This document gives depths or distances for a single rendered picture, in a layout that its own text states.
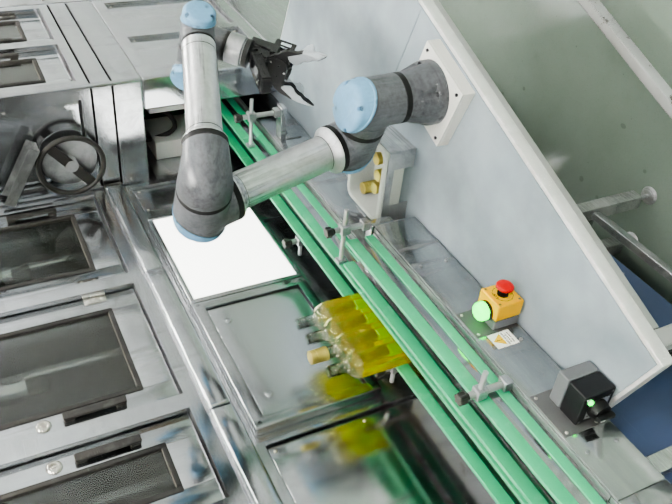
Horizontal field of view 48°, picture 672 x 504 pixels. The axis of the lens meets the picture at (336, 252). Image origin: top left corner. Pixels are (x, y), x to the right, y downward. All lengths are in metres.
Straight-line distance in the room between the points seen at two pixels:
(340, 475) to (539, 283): 0.62
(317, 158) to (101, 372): 0.78
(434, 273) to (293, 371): 0.44
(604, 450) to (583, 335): 0.23
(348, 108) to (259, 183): 0.26
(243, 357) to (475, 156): 0.77
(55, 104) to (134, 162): 0.32
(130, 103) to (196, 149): 1.01
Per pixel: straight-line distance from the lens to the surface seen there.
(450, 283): 1.84
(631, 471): 1.58
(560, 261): 1.62
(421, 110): 1.76
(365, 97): 1.68
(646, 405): 1.74
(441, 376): 1.73
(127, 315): 2.18
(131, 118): 2.56
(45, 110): 2.51
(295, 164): 1.72
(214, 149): 1.54
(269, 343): 2.02
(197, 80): 1.65
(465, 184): 1.83
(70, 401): 1.99
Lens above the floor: 1.78
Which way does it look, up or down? 24 degrees down
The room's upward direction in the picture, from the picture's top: 104 degrees counter-clockwise
